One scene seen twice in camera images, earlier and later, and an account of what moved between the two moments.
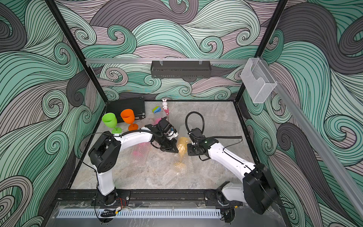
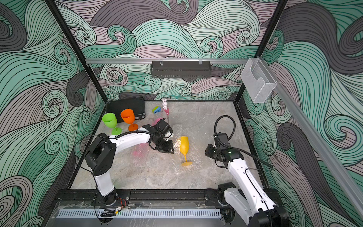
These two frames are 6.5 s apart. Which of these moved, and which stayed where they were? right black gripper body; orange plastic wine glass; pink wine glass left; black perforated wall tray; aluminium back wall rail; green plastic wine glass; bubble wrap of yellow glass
Moved: bubble wrap of yellow glass; right black gripper body
Stayed: aluminium back wall rail; black perforated wall tray; green plastic wine glass; pink wine glass left; orange plastic wine glass
